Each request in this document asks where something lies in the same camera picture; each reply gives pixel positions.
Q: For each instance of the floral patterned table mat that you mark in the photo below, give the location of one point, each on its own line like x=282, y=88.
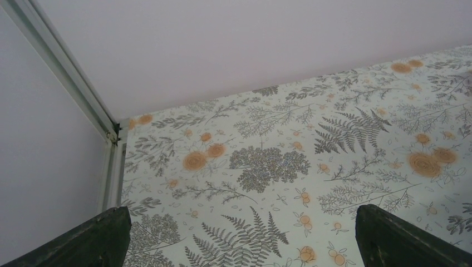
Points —
x=274, y=177

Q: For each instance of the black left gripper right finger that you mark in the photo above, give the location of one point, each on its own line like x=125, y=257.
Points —
x=384, y=239

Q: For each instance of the aluminium corner frame post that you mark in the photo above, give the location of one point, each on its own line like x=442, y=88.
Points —
x=40, y=32

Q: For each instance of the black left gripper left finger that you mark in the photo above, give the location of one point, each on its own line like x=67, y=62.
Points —
x=100, y=241

